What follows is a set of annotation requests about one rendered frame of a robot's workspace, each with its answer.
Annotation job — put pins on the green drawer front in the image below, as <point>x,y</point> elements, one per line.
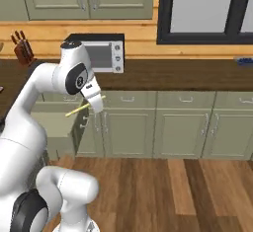
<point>186,99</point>
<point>235,100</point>
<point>131,99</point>
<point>56,97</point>

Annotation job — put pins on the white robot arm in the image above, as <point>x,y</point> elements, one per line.
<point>23,137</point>

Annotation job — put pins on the white microwave oven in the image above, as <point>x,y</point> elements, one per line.
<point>105,55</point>

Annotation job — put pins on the black framed window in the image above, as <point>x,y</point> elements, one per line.
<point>204,12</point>

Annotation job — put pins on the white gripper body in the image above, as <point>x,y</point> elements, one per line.
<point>95,103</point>

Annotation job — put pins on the brown knife block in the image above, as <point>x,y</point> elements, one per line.
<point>23,50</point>

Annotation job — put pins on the green base cupboard door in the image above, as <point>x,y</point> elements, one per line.
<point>89,137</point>
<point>128,134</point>
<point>179,134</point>
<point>230,134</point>

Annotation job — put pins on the blue flat object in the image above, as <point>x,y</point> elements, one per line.
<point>245,61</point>

